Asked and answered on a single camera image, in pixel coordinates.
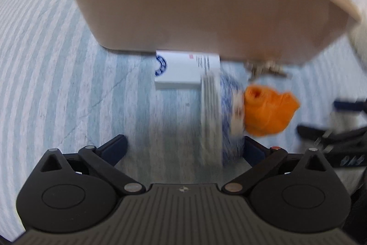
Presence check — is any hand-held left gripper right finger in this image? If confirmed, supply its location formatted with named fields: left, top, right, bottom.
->
left=222, top=136, right=334, bottom=195

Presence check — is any metal key bunch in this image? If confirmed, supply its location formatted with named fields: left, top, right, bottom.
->
left=244, top=59, right=291, bottom=81

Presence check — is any blue white patterned item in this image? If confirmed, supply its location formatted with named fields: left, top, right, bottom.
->
left=200, top=70, right=247, bottom=169

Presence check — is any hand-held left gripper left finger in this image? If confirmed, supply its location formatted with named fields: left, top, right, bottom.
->
left=39, top=134, right=146, bottom=195

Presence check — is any orange cloth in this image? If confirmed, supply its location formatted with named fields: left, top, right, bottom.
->
left=243, top=85, right=301, bottom=137

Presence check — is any beige plastic basket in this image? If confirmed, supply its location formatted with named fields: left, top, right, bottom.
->
left=54, top=0, right=362, bottom=66

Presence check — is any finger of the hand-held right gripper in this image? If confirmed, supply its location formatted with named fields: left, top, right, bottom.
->
left=297, top=124, right=367, bottom=154
left=333, top=99, right=367, bottom=113

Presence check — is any white box with blue print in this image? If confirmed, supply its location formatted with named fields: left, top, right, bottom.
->
left=155, top=50, right=221, bottom=90

